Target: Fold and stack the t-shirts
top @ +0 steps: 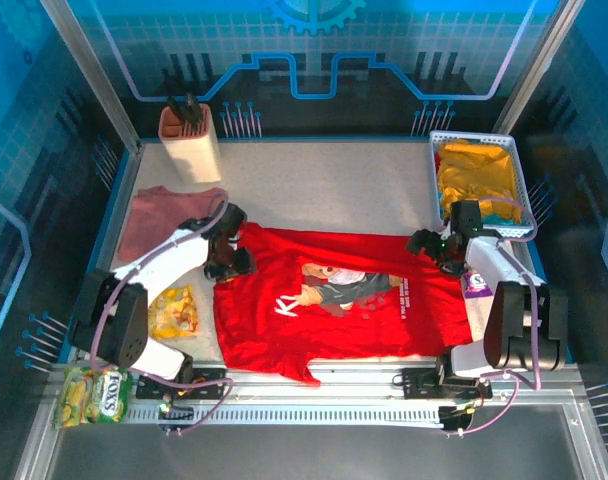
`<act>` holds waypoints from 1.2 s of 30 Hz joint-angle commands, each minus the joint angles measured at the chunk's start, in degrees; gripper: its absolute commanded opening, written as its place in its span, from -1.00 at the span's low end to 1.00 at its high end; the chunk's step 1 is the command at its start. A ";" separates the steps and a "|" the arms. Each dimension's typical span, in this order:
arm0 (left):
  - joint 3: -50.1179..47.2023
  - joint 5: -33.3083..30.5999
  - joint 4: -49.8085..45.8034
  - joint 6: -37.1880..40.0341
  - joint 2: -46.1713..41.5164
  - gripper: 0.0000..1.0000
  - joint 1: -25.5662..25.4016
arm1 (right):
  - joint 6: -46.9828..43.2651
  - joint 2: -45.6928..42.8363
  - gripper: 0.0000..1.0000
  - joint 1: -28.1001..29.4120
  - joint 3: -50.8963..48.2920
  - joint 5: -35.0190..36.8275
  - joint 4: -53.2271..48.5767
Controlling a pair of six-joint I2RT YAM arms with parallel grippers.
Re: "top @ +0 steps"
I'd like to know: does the red printed t-shirt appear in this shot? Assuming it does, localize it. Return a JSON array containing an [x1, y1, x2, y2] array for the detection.
[[212, 222, 474, 385]]

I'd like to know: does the purple pink snack packet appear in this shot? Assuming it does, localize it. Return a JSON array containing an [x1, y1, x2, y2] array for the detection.
[[461, 269, 490, 301]]

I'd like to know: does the yellow snack bag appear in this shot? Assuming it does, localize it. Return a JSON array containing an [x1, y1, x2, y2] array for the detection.
[[147, 284, 201, 340]]

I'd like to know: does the white plastic mesh basket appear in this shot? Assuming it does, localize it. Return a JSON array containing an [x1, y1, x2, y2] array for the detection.
[[427, 130, 537, 239]]

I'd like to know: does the yellow t-shirt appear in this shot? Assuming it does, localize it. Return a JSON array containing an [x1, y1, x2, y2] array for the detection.
[[437, 141, 524, 224]]

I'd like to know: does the folded pink t-shirt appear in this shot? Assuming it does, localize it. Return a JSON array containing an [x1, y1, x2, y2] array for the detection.
[[117, 186, 230, 262]]

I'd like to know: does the beige knife block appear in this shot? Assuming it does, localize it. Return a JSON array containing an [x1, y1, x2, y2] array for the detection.
[[157, 103, 223, 185]]

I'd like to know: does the black controller board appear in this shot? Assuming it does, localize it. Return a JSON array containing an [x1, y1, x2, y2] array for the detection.
[[157, 397, 195, 437], [439, 402, 480, 437]]

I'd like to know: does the green Fox's candy bag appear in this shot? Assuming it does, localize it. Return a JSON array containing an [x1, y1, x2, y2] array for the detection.
[[52, 365, 134, 430]]

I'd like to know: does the grey metal panel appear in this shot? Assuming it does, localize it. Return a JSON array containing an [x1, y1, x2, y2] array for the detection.
[[48, 405, 585, 480]]

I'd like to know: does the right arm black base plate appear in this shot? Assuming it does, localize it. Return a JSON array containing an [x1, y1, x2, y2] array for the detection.
[[401, 366, 493, 401]]

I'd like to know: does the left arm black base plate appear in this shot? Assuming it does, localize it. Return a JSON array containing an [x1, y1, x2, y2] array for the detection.
[[135, 367, 227, 401]]

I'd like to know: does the aluminium mounting rail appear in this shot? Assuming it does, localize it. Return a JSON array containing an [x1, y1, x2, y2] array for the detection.
[[48, 360, 585, 407]]

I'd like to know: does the black knife handle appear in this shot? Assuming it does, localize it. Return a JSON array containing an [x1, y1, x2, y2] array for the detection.
[[182, 91, 204, 126], [166, 96, 186, 126]]

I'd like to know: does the slotted grey cable duct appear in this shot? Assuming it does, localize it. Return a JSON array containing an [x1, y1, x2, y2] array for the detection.
[[126, 404, 445, 426]]

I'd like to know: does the aluminium frame post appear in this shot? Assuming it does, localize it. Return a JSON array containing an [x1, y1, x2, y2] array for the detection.
[[492, 0, 585, 136], [38, 0, 144, 154]]

